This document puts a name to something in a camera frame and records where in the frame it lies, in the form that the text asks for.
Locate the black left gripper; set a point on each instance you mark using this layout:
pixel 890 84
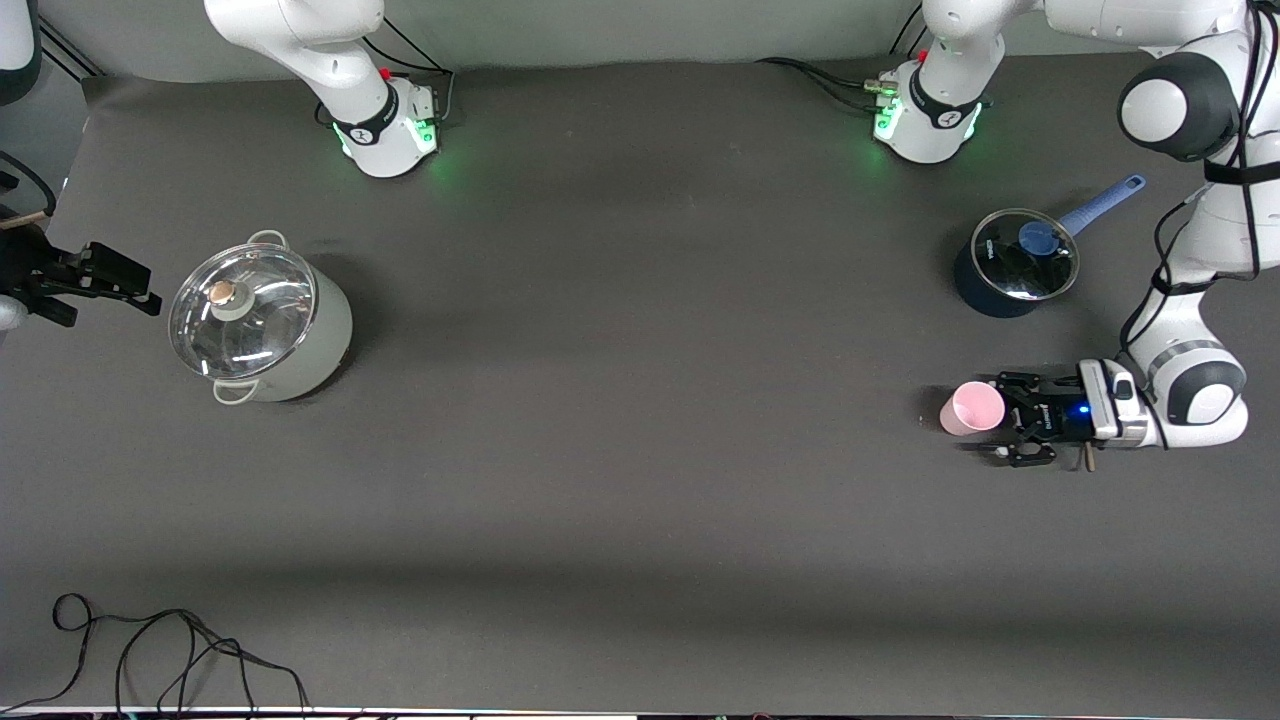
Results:
pixel 1057 414

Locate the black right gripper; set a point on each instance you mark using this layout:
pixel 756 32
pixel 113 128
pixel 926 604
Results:
pixel 22 268

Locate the pink plastic cup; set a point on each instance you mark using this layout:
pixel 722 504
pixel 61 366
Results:
pixel 972 410

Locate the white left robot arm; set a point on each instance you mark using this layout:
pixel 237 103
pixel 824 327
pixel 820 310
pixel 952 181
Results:
pixel 1215 230

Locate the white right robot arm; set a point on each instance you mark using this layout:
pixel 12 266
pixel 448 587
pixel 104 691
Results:
pixel 330 60

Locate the dark blue saucepan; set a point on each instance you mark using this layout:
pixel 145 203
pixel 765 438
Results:
pixel 985 300

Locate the glass lid with blue knob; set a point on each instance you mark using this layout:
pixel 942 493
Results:
pixel 1020 270

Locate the glass lid with tan knob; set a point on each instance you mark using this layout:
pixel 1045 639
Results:
pixel 255 320

